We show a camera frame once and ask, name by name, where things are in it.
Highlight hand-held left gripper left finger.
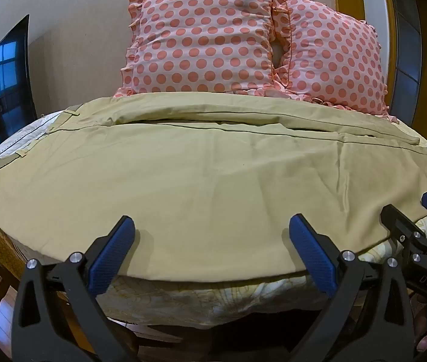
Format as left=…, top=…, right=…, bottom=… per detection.
left=16, top=216, right=139, bottom=362

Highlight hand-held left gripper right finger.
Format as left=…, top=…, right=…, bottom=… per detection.
left=285, top=214, right=414, bottom=362

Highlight khaki pants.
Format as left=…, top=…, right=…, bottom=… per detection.
left=0, top=94, right=427, bottom=284

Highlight bed with yellow floral sheet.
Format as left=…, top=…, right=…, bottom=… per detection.
left=0, top=110, right=427, bottom=348

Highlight dark glass door pane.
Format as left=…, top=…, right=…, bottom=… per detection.
left=387, top=0, right=427, bottom=131

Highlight small polka dot pillow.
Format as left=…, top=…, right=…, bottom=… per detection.
left=270, top=0, right=401, bottom=124

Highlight black television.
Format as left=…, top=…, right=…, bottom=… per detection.
left=0, top=14, right=37, bottom=161

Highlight large polka dot pillow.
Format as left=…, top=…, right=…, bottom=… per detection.
left=113, top=0, right=293, bottom=98

